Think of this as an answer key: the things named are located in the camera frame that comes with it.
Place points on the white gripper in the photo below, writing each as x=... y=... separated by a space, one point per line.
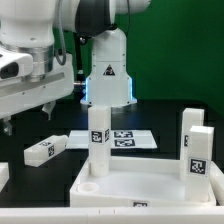
x=17 y=95

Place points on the white desk top panel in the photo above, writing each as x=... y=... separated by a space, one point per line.
x=133 y=182

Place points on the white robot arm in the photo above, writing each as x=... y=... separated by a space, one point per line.
x=46 y=46

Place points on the white left corner block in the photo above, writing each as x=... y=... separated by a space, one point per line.
x=4 y=174

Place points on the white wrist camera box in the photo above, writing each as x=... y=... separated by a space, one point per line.
x=14 y=66

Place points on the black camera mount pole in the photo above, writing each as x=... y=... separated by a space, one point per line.
x=80 y=73

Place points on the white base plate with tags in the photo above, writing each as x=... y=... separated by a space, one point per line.
x=120 y=139

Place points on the white front rail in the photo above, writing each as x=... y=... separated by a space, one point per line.
x=174 y=215

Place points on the white right corner rail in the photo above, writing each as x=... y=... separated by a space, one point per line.
x=217 y=182

